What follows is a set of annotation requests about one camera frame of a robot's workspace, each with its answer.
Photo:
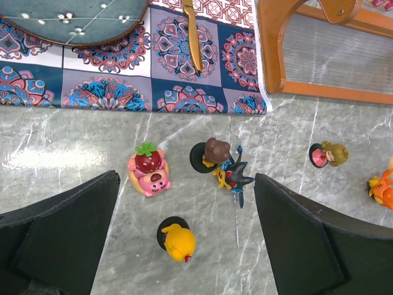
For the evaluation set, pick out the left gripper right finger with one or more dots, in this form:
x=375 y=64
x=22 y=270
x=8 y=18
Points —
x=314 y=249

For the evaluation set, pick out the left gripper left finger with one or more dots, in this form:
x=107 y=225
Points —
x=58 y=241

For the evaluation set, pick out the pink flower bear toy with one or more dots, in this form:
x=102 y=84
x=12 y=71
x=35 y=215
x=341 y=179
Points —
x=386 y=5

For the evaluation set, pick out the orange wooden two-tier shelf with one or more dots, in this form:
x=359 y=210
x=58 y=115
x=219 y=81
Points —
x=340 y=50

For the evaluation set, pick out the yellow duck toy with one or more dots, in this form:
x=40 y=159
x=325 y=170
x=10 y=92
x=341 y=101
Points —
x=175 y=237

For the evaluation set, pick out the pink bear donut toy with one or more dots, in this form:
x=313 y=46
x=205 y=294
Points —
x=148 y=170

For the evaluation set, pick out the brown-haired figure with dark creature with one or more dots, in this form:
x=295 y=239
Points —
x=213 y=156

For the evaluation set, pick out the patterned blue placemat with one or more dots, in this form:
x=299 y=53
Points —
x=150 y=69

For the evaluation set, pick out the teal ceramic plate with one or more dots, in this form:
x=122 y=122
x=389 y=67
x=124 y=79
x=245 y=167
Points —
x=74 y=22

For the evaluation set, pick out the gold knife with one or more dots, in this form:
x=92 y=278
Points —
x=187 y=6

